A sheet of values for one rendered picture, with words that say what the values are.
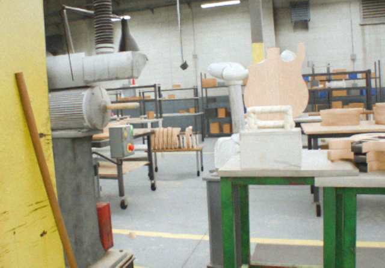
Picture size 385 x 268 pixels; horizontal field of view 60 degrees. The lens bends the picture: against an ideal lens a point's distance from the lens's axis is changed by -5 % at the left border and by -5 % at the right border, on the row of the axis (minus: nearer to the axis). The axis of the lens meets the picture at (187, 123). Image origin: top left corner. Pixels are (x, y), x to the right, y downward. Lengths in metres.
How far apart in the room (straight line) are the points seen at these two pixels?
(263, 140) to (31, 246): 1.02
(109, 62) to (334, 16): 11.66
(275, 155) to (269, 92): 0.47
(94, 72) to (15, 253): 1.12
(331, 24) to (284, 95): 11.17
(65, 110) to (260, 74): 1.11
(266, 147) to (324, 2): 11.77
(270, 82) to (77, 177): 1.22
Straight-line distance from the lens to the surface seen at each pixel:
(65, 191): 2.17
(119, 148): 2.25
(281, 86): 1.93
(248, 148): 1.60
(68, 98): 2.07
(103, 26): 1.95
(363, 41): 13.09
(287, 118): 1.58
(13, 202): 1.04
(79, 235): 2.21
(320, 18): 13.07
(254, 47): 8.75
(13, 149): 1.03
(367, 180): 1.59
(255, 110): 1.59
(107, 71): 1.87
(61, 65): 2.14
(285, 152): 1.59
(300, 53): 1.94
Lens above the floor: 1.25
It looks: 4 degrees down
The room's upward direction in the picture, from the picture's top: 3 degrees counter-clockwise
